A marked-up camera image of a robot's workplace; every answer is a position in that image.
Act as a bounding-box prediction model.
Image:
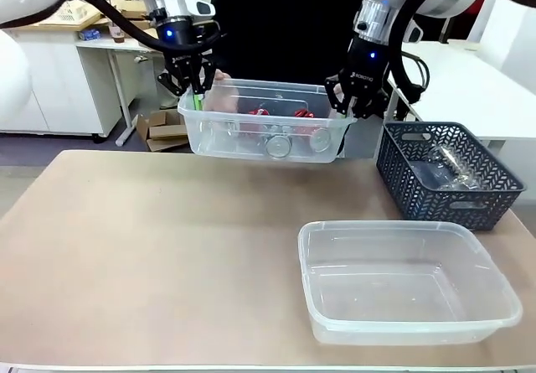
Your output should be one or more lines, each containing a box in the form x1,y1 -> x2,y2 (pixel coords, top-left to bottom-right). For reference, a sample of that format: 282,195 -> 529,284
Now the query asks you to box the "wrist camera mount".
407,19 -> 424,44
183,0 -> 217,18

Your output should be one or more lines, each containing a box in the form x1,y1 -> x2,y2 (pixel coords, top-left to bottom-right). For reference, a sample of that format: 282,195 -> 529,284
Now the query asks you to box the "crushed clear plastic bottle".
426,145 -> 482,192

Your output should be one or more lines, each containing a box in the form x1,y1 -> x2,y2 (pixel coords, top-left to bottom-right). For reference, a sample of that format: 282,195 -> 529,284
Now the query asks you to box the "person's right hand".
205,70 -> 240,112

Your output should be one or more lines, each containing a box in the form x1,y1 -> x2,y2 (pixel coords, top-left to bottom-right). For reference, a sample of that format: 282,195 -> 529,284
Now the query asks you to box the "flat cardboard sheet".
41,10 -> 111,28

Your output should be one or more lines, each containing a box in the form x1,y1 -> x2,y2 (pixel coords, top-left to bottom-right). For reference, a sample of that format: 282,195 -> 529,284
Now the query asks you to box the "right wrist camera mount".
407,19 -> 424,44

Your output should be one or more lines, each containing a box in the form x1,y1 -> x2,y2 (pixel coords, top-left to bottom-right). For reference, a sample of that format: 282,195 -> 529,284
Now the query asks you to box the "open cardboard box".
111,0 -> 152,30

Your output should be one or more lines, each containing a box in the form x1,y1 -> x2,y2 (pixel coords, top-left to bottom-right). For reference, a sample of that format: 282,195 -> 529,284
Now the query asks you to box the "black right arm cable sleeve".
387,0 -> 536,106

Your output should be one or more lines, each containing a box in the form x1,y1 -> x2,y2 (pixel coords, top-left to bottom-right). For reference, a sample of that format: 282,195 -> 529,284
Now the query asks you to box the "black arm cable sleeve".
387,0 -> 536,106
62,0 -> 229,55

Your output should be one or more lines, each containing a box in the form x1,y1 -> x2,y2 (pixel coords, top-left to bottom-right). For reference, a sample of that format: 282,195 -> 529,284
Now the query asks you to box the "person in black top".
209,0 -> 365,97

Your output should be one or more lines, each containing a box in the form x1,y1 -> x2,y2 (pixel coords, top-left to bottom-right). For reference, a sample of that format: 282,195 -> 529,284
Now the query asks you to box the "dark grey lattice basket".
375,121 -> 528,232

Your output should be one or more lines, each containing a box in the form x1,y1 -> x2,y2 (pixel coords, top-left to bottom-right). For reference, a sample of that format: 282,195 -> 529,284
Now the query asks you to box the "large white table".
387,39 -> 536,153

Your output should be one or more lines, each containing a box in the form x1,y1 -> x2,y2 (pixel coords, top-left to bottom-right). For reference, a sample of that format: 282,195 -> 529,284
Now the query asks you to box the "cardboard box on floor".
134,109 -> 189,153

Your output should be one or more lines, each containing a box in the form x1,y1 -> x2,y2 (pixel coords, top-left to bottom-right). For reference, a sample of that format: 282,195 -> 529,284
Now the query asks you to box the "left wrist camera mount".
183,0 -> 217,18

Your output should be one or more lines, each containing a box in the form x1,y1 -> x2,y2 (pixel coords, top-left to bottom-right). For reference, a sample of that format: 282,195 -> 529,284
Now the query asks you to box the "white table with leg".
75,33 -> 169,148

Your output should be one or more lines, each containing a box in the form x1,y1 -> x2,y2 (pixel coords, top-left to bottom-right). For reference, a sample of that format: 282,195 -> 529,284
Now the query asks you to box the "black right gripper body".
339,37 -> 393,97

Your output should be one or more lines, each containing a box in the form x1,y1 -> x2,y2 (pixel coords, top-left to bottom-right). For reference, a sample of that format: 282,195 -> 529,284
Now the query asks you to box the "black left arm cable sleeve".
62,0 -> 229,55

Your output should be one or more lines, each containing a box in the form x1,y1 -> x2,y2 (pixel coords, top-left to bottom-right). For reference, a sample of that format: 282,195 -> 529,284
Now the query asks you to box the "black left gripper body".
157,15 -> 213,81

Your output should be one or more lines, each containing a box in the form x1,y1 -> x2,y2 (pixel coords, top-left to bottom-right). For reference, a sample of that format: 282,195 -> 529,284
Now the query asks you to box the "clear plastic bin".
297,220 -> 523,346
178,78 -> 358,164

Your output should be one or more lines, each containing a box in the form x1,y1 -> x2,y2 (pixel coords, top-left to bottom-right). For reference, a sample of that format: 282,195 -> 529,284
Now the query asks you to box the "white cabinet with wooden top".
0,23 -> 123,139

